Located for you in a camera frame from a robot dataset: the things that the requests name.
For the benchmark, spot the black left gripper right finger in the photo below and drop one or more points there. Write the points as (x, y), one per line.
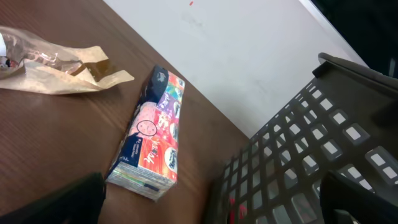
(341, 200)

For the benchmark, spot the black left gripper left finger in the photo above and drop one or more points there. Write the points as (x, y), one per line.
(78, 202)

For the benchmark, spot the San Remo spaghetti packet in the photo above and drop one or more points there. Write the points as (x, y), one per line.
(237, 212)

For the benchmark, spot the colourful tissue pack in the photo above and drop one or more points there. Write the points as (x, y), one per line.
(146, 162)

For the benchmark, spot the grey plastic basket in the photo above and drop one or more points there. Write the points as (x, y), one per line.
(344, 120)

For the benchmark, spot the upper beige snack bag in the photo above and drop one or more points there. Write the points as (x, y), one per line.
(30, 63)

